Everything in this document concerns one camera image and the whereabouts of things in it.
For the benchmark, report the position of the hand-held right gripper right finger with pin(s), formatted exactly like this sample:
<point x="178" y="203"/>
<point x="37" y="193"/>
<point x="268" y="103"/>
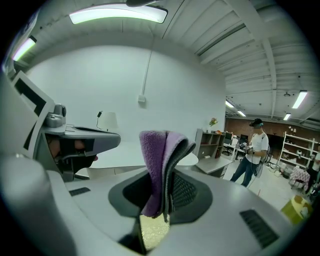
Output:
<point x="225" y="220"/>

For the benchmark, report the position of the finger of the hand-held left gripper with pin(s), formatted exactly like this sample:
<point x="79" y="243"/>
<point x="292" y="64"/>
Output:
<point x="105" y="140"/>

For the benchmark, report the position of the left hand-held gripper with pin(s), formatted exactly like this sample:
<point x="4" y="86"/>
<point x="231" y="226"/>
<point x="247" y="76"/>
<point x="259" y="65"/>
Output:
<point x="22" y="120"/>

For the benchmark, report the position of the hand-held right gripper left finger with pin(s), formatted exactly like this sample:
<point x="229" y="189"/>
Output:
<point x="100" y="212"/>

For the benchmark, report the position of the cream upholstered footstool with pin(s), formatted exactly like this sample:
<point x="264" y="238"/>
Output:
<point x="155" y="232"/>

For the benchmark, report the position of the purple cleaning cloth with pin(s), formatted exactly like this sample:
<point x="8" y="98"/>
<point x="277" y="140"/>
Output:
<point x="156" y="170"/>

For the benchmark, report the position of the white round pedestal table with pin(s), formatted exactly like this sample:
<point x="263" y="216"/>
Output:
<point x="140" y="155"/>

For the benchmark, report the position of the person's left hand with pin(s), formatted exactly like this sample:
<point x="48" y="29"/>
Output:
<point x="79" y="145"/>

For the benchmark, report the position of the white table lamp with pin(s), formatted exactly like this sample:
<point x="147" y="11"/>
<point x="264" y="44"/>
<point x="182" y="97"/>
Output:
<point x="108" y="121"/>

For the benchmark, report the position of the grey side desk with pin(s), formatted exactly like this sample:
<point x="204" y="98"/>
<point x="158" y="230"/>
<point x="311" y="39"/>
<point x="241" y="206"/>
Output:
<point x="212" y="166"/>

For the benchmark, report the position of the ceiling tube light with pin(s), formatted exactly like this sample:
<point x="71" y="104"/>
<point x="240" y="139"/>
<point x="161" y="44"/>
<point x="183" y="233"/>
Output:
<point x="23" y="50"/>
<point x="241" y="113"/>
<point x="299" y="99"/>
<point x="287" y="116"/>
<point x="229" y="104"/>

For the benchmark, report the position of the green and yellow stool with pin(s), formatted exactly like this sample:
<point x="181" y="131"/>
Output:
<point x="296" y="208"/>

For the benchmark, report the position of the open cubby shelf unit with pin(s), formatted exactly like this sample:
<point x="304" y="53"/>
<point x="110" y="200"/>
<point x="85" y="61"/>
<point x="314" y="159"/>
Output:
<point x="210" y="143"/>

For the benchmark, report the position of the table with patterned cloth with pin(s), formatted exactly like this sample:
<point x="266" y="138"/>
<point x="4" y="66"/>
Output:
<point x="300" y="178"/>

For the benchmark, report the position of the flower bouquet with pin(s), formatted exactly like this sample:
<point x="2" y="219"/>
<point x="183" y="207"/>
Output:
<point x="213" y="122"/>

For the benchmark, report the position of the white shelf rack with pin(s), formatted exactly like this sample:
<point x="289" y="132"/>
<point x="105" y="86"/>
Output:
<point x="297" y="150"/>

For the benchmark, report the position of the curved ceiling light panel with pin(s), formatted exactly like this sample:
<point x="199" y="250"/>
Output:
<point x="117" y="15"/>

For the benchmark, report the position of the white wall junction box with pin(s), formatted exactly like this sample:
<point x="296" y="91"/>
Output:
<point x="141" y="98"/>

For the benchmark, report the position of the white wall conduit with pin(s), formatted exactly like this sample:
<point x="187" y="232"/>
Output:
<point x="147" y="70"/>

